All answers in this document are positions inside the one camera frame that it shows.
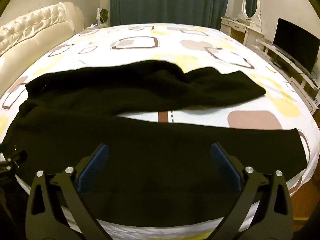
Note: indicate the oval vanity mirror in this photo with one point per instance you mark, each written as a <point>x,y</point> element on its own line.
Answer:
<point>250,10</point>

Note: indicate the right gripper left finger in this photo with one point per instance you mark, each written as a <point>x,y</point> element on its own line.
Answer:
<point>44,216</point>

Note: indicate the cream tufted headboard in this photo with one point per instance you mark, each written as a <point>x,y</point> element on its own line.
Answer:
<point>27,38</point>

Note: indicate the black flat screen television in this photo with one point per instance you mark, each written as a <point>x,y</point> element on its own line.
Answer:
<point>298,44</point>

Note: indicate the white TV stand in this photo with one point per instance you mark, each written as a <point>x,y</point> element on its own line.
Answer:
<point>305,87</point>

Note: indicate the patterned white bed sheet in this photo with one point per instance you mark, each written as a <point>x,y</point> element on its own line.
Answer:
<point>190,48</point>

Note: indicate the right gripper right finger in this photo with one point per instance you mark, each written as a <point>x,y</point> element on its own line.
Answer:
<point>273,218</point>

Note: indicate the small desk fan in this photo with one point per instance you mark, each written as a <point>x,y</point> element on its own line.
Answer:
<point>102,17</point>

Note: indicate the white vanity dressing table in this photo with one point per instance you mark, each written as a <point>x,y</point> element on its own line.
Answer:
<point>245,32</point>

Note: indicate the black pants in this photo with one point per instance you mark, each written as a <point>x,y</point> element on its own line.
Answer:
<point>156,174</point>

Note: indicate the dark teal curtain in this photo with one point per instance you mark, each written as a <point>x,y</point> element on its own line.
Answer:
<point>205,13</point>

